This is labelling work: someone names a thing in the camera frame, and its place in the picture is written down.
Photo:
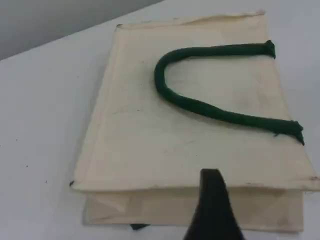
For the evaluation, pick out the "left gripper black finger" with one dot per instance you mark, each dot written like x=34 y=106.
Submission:
x=212 y=212

